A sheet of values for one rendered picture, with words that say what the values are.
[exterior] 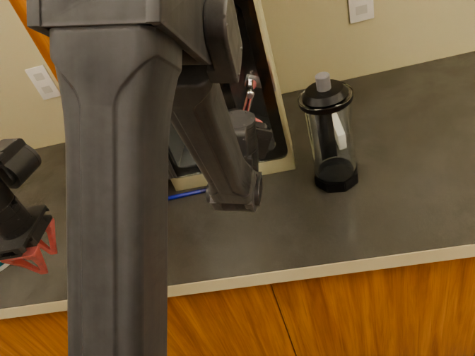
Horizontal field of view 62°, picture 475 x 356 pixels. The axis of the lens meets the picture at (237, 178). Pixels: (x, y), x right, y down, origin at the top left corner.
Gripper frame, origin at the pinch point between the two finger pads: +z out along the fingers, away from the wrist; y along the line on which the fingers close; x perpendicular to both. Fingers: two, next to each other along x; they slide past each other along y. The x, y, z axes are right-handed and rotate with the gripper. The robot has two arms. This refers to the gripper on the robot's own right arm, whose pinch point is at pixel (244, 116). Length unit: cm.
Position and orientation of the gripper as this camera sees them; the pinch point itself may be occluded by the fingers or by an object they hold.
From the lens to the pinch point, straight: 85.0
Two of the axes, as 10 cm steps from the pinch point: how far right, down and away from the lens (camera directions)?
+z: 0.3, -6.3, 7.8
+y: -9.8, -1.9, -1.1
